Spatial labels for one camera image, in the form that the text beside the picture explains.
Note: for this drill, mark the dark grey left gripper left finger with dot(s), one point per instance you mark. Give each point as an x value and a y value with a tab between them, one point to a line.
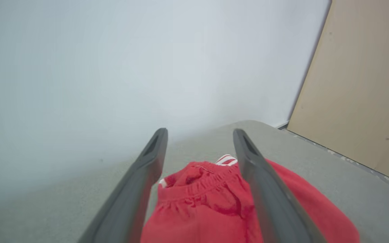
130	202

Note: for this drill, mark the red shorts with white stripes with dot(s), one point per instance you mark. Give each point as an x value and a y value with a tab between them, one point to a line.
198	209

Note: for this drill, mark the beige wooden panel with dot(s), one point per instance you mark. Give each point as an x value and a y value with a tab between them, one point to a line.
360	84

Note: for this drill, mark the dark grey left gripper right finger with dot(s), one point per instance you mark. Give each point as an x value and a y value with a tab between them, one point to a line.
272	202

